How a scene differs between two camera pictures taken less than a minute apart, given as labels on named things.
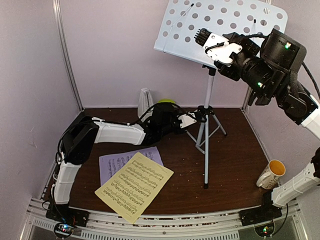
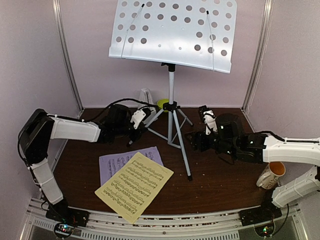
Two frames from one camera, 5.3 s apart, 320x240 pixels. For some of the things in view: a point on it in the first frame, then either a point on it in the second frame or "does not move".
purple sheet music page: x=108 y=164 does not move
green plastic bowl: x=166 y=100 does not move
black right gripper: x=234 y=37 -> x=198 y=138
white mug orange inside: x=270 y=175 does not move
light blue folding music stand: x=181 y=20 -> x=200 y=33
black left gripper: x=177 y=113 -> x=134 y=138
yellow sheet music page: x=130 y=189 does not move
